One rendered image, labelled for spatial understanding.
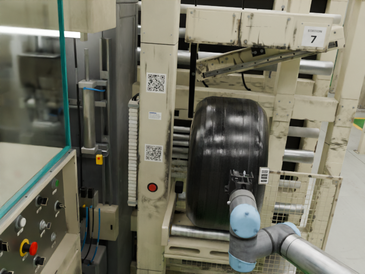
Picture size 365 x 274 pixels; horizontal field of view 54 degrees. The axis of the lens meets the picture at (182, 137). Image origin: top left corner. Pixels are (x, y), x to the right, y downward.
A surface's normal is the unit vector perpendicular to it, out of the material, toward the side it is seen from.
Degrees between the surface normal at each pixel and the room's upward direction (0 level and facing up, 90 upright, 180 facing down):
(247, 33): 90
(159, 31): 90
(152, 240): 90
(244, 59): 90
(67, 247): 0
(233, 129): 40
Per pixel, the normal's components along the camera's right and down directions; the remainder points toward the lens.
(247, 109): 0.04, -0.80
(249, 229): -0.08, 0.26
